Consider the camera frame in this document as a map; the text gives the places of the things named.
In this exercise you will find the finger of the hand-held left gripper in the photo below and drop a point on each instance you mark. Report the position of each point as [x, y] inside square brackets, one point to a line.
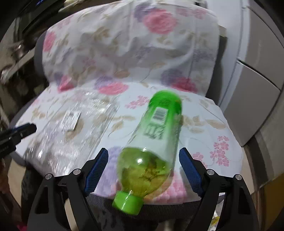
[25, 130]

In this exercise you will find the floral fabric covered chair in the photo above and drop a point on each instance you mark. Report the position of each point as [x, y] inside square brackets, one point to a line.
[133, 44]

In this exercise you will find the grey office chair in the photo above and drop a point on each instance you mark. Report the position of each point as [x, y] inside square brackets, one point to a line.
[155, 211]

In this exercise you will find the clear plastic bag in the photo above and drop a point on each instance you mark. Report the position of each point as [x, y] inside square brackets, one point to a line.
[88, 124]

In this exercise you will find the green plastic bottle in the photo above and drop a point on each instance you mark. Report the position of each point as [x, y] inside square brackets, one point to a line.
[155, 137]

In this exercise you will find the white refrigerator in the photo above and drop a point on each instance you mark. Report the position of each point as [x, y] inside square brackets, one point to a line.
[250, 88]

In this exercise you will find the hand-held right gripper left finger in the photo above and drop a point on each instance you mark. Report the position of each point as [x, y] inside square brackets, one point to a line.
[97, 171]

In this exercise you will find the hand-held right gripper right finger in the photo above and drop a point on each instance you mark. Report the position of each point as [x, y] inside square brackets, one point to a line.
[190, 171]

